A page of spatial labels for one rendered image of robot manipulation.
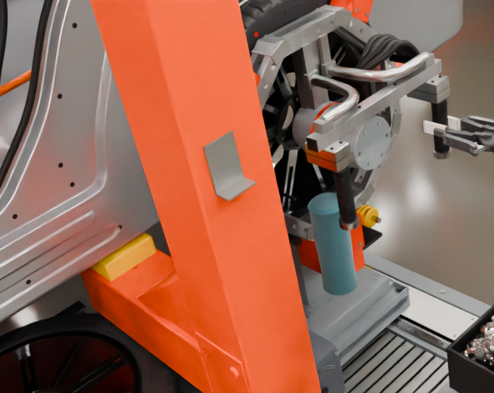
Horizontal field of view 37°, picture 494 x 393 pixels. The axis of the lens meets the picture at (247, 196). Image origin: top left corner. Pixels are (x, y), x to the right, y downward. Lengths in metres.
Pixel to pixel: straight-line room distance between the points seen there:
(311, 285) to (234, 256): 0.97
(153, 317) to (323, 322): 0.70
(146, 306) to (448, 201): 1.64
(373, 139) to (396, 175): 1.49
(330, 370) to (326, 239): 0.32
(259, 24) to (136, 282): 0.66
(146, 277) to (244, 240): 0.55
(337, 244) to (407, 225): 1.15
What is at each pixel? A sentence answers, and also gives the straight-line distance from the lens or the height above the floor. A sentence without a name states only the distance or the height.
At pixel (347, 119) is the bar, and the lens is 1.59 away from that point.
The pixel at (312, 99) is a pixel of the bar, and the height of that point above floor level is 0.94.
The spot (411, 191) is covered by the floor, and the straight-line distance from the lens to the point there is 3.12.
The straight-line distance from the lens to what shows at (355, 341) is 2.27.
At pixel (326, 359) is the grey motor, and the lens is 1.87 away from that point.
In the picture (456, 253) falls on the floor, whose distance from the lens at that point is 2.78.
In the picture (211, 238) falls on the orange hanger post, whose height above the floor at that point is 1.02.
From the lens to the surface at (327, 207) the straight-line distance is 1.75.
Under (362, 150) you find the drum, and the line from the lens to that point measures 1.73.
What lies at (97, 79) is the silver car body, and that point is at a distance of 1.67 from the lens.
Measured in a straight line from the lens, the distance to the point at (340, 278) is 1.86.
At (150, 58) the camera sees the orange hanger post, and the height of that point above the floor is 1.34.
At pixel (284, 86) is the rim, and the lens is 1.86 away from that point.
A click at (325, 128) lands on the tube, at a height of 0.99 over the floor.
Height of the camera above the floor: 1.71
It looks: 31 degrees down
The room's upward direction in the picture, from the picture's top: 13 degrees counter-clockwise
